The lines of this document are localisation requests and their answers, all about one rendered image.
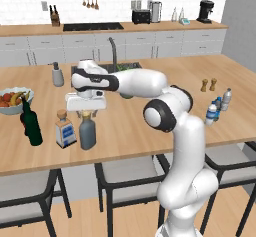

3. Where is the wooden knife block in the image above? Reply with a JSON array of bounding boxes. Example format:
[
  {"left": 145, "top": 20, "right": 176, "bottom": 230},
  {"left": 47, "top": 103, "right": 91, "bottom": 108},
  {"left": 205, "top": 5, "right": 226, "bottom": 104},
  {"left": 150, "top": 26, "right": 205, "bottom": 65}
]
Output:
[{"left": 48, "top": 4, "right": 62, "bottom": 28}]

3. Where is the dark green glass bottle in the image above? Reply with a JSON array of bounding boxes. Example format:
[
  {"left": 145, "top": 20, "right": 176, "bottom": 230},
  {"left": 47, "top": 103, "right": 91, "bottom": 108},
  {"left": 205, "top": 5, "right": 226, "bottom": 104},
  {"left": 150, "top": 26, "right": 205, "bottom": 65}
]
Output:
[{"left": 19, "top": 97, "right": 44, "bottom": 147}]

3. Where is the dark sink basin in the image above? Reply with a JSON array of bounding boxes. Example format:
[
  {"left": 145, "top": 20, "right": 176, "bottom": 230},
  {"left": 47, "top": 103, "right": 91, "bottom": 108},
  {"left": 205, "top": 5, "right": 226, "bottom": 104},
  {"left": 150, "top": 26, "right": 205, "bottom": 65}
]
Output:
[{"left": 70, "top": 61, "right": 143, "bottom": 79}]

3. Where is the square glass bottle blue label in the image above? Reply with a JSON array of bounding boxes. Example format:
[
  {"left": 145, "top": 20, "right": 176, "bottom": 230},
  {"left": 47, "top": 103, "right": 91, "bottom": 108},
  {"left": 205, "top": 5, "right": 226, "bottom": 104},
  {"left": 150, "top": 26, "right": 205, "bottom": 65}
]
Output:
[{"left": 54, "top": 109, "right": 78, "bottom": 150}]

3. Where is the grey bottle with cork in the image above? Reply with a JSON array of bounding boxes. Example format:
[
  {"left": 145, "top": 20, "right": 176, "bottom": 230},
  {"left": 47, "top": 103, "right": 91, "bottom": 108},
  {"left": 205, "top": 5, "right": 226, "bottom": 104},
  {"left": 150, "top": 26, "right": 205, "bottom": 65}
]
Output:
[{"left": 78, "top": 111, "right": 98, "bottom": 151}]

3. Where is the bowl of fruit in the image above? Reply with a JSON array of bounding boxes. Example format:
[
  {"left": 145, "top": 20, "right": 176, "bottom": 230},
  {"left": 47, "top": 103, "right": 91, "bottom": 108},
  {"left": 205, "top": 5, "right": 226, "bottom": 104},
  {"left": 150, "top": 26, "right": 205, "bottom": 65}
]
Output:
[{"left": 0, "top": 86, "right": 35, "bottom": 116}]

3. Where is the clear grey plastic bottle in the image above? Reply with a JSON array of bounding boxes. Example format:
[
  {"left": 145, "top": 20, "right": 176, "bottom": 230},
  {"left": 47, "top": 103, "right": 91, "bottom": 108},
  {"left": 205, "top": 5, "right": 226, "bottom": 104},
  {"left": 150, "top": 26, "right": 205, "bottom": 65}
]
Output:
[{"left": 220, "top": 87, "right": 233, "bottom": 112}]

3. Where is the silver kettle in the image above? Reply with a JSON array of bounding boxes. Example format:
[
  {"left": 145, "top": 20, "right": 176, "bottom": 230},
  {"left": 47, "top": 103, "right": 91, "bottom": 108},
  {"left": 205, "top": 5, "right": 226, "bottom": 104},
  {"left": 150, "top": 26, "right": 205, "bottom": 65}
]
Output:
[{"left": 147, "top": 0, "right": 164, "bottom": 24}]

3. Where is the black hob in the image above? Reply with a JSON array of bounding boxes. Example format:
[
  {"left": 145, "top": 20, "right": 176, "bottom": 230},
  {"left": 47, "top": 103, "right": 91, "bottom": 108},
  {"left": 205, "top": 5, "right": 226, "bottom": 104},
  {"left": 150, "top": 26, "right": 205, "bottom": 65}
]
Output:
[{"left": 62, "top": 21, "right": 125, "bottom": 33}]

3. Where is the black toaster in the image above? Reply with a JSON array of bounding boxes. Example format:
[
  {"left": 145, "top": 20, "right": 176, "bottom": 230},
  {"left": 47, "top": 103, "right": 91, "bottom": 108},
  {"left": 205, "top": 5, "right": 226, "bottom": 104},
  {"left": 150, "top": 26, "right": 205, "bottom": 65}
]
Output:
[{"left": 131, "top": 8, "right": 152, "bottom": 25}]

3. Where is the black stool grey seat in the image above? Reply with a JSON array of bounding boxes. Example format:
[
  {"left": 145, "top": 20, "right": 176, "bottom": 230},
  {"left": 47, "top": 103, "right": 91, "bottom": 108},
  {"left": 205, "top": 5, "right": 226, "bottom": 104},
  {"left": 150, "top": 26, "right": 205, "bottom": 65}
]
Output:
[
  {"left": 0, "top": 167, "right": 73, "bottom": 237},
  {"left": 93, "top": 153, "right": 175, "bottom": 237},
  {"left": 199, "top": 141, "right": 256, "bottom": 237}
]

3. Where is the green vegetable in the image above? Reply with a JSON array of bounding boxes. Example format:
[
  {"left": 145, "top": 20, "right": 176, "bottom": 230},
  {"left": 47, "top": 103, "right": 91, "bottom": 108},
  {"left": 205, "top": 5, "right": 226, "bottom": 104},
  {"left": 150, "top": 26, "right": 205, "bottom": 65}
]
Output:
[{"left": 116, "top": 63, "right": 135, "bottom": 72}]

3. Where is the grey base cupboards run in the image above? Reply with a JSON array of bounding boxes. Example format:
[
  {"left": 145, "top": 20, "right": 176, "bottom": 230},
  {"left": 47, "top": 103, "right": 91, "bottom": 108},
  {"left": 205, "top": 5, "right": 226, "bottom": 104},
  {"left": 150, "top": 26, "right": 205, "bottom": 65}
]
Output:
[{"left": 0, "top": 27, "right": 230, "bottom": 69}]

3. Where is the clear glass bottle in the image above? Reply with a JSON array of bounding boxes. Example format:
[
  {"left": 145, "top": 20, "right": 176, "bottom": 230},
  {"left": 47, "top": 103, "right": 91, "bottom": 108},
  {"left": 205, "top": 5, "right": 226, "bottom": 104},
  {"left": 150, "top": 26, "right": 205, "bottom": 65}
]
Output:
[
  {"left": 171, "top": 6, "right": 179, "bottom": 23},
  {"left": 178, "top": 6, "right": 186, "bottom": 22}
]

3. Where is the clear plastic bottle blue label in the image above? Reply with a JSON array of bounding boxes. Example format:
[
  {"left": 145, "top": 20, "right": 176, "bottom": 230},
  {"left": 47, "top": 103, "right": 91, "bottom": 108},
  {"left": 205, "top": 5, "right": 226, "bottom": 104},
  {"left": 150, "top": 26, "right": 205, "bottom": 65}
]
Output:
[{"left": 204, "top": 100, "right": 218, "bottom": 127}]

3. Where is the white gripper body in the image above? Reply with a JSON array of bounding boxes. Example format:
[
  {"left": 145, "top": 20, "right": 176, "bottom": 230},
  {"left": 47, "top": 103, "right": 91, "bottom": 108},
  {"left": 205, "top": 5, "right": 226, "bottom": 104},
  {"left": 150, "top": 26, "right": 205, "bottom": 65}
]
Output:
[{"left": 64, "top": 92, "right": 109, "bottom": 112}]

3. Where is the grey soap dispenser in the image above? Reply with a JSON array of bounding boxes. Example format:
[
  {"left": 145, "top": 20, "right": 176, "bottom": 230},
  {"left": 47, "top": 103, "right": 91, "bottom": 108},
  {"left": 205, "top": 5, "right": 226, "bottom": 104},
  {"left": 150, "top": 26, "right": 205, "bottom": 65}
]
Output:
[{"left": 51, "top": 61, "right": 65, "bottom": 88}]

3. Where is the black coffee machine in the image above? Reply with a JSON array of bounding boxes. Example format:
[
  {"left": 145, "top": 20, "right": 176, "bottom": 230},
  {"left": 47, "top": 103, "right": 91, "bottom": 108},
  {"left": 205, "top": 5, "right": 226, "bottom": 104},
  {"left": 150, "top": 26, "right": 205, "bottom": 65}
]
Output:
[{"left": 195, "top": 0, "right": 216, "bottom": 25}]

